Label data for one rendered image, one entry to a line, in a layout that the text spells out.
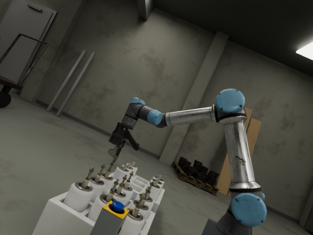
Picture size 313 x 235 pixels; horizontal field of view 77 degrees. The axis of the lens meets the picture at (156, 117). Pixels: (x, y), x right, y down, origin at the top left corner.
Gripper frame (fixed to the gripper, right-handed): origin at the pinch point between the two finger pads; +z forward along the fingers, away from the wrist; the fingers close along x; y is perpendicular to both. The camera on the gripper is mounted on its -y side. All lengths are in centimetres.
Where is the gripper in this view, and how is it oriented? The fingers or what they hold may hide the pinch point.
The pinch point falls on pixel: (115, 161)
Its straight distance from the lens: 108.9
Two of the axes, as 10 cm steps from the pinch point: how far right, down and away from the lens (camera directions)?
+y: -9.1, -4.2, -0.7
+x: 0.9, -0.3, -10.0
